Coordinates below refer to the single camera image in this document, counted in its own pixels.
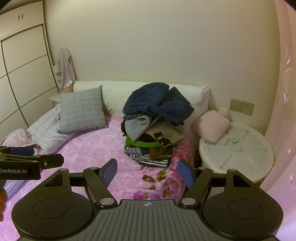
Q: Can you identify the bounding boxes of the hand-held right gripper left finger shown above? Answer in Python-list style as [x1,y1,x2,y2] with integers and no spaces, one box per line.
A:
[35,159,118,208]

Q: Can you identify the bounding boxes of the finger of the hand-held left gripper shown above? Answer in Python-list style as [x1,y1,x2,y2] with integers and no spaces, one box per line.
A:
[0,146,35,156]
[0,153,65,173]

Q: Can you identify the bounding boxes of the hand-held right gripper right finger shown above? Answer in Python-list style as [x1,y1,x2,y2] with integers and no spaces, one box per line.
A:
[178,159,260,208]

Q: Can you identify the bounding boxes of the blue jeans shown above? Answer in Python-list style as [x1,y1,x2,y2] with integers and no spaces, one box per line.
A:
[122,82,195,127]

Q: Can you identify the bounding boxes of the person's left hand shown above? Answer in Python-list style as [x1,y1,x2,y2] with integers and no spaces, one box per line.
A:
[0,189,9,216]

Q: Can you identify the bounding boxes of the pale pink quilt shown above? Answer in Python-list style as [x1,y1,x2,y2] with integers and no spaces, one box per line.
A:
[0,128,35,149]

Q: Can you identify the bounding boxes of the pink floral blanket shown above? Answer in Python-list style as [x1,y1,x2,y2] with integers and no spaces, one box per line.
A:
[9,115,197,202]

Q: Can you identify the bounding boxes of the white striped quilt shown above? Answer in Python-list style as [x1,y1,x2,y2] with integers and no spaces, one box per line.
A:
[26,102,77,154]

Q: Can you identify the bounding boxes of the black white striped garment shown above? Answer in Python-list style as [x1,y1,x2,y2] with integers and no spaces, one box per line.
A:
[124,145,173,168]

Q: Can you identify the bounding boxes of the brown garment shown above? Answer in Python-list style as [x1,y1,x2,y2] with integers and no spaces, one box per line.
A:
[148,147,167,161]

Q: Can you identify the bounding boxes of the green garment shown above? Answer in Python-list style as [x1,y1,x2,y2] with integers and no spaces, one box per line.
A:
[125,136,181,149]

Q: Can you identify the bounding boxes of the beige printed garment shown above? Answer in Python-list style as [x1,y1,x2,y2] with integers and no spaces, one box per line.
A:
[144,118,184,148]

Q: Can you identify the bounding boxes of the grey garment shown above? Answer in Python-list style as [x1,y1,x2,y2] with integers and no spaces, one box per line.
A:
[125,115,154,140]

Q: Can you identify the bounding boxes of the pink cushion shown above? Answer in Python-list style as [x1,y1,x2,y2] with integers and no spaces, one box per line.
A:
[191,110,230,143]

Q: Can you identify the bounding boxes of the white nightstand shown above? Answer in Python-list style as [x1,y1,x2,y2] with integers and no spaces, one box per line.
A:
[49,93,74,108]

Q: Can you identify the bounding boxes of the grey checked pillow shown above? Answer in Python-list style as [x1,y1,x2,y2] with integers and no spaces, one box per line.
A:
[59,85,109,134]

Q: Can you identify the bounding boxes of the white padded headboard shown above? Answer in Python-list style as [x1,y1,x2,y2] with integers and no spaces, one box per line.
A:
[73,80,210,138]

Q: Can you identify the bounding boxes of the cream wardrobe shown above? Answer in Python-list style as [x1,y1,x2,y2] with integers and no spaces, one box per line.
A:
[0,0,59,142]

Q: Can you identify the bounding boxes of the pale purple hanging garment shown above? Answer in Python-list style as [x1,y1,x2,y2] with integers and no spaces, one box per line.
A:
[57,47,76,90]

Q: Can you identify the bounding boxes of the pink curtain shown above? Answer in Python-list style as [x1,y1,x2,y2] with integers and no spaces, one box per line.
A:
[261,0,296,241]

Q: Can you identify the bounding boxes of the beige wall switch plate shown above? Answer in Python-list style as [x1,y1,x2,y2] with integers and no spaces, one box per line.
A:
[230,98,243,111]

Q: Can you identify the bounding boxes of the beige wall socket plate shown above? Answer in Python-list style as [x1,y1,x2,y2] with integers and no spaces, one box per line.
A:
[240,101,255,114]

